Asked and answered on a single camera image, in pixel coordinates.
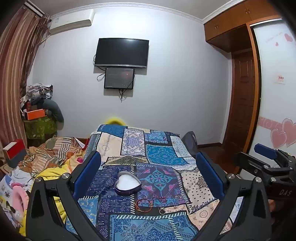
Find wooden overhead cabinet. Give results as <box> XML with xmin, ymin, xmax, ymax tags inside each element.
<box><xmin>203</xmin><ymin>0</ymin><xmax>287</xmax><ymax>50</ymax></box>

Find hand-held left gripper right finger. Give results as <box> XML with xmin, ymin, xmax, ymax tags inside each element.
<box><xmin>195</xmin><ymin>152</ymin><xmax>272</xmax><ymax>241</ymax></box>

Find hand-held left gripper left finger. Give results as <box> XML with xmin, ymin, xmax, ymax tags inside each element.
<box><xmin>25</xmin><ymin>151</ymin><xmax>102</xmax><ymax>241</ymax></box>

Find pile of clothes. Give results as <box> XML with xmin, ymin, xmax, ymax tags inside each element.
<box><xmin>20</xmin><ymin>83</ymin><xmax>54</xmax><ymax>105</ymax></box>

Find brown bead bracelet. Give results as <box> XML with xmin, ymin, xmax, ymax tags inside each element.
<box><xmin>135</xmin><ymin>198</ymin><xmax>153</xmax><ymax>213</ymax></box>

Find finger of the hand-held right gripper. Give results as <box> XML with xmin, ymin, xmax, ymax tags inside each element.
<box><xmin>254</xmin><ymin>143</ymin><xmax>296</xmax><ymax>166</ymax></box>
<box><xmin>233</xmin><ymin>152</ymin><xmax>278</xmax><ymax>179</ymax></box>

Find green patterned bag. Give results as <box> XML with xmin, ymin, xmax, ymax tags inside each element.
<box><xmin>24</xmin><ymin>116</ymin><xmax>58</xmax><ymax>141</ymax></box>

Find striped brown curtain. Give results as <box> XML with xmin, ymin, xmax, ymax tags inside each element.
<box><xmin>0</xmin><ymin>0</ymin><xmax>52</xmax><ymax>163</ymax></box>

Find pink plush item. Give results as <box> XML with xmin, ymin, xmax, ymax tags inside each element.
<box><xmin>11</xmin><ymin>183</ymin><xmax>31</xmax><ymax>209</ymax></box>

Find blue patchwork blanket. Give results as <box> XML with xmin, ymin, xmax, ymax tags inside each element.
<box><xmin>66</xmin><ymin>124</ymin><xmax>245</xmax><ymax>241</ymax></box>

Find dark bag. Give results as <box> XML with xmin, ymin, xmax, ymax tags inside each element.
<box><xmin>181</xmin><ymin>131</ymin><xmax>198</xmax><ymax>158</ymax></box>

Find wall-mounted black television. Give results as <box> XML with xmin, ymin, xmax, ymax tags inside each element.
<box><xmin>94</xmin><ymin>38</ymin><xmax>150</xmax><ymax>69</ymax></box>

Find heart-shaped tin box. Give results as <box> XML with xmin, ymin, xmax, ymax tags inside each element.
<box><xmin>114</xmin><ymin>171</ymin><xmax>142</xmax><ymax>197</ymax></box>

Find white air conditioner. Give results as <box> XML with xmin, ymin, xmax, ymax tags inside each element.
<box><xmin>49</xmin><ymin>9</ymin><xmax>95</xmax><ymax>36</ymax></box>

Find small wall-mounted monitor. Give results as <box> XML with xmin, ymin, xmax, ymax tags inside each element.
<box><xmin>104</xmin><ymin>67</ymin><xmax>135</xmax><ymax>90</ymax></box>

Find red and white box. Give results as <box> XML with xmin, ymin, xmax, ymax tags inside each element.
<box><xmin>3</xmin><ymin>139</ymin><xmax>26</xmax><ymax>167</ymax></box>

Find yellow fleece blanket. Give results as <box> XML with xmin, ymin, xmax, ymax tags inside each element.
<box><xmin>18</xmin><ymin>160</ymin><xmax>79</xmax><ymax>237</ymax></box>

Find yellow round object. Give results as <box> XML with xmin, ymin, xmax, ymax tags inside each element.
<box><xmin>104</xmin><ymin>117</ymin><xmax>127</xmax><ymax>127</ymax></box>

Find orange box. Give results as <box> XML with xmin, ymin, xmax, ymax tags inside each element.
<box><xmin>23</xmin><ymin>108</ymin><xmax>46</xmax><ymax>121</ymax></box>

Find striped brown blanket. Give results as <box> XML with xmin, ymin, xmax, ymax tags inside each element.
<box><xmin>18</xmin><ymin>136</ymin><xmax>90</xmax><ymax>177</ymax></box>

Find cartoon printed sheet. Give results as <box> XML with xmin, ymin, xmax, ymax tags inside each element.
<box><xmin>0</xmin><ymin>171</ymin><xmax>33</xmax><ymax>230</ymax></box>

